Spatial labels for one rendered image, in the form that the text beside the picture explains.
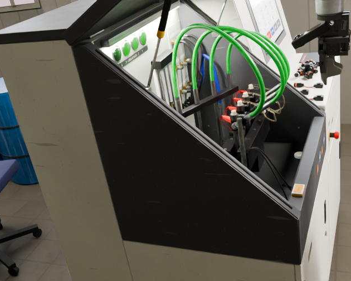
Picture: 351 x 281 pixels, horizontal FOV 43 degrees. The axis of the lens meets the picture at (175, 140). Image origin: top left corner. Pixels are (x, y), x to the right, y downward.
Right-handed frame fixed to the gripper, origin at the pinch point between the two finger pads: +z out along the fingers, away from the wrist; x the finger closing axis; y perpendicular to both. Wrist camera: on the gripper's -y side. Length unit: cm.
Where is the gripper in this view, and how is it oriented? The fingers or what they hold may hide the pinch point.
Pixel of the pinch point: (323, 80)
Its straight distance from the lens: 144.0
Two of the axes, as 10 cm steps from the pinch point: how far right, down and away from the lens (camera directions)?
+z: 1.6, 8.9, 4.3
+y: 9.1, 0.3, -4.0
